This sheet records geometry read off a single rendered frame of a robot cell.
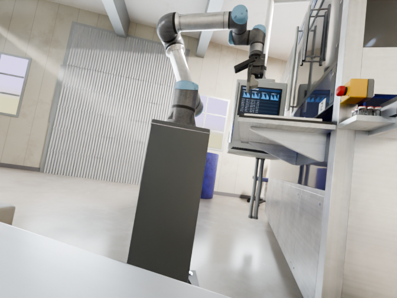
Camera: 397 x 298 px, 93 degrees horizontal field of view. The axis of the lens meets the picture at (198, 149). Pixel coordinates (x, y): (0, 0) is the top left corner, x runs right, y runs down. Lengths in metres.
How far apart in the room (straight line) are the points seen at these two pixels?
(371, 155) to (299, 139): 0.26
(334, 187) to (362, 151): 0.18
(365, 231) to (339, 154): 0.30
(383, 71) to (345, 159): 0.38
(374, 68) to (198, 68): 4.01
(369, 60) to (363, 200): 0.56
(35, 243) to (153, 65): 4.54
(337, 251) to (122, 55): 4.68
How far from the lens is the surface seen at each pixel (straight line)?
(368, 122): 0.86
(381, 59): 1.11
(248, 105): 1.97
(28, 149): 5.05
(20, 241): 0.23
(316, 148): 1.02
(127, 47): 4.92
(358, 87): 0.92
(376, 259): 1.02
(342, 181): 0.94
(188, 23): 1.12
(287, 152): 1.50
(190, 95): 0.90
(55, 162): 4.73
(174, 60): 1.18
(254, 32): 1.19
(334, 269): 0.99
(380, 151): 1.00
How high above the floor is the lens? 0.64
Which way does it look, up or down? 4 degrees up
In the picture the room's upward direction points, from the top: 9 degrees clockwise
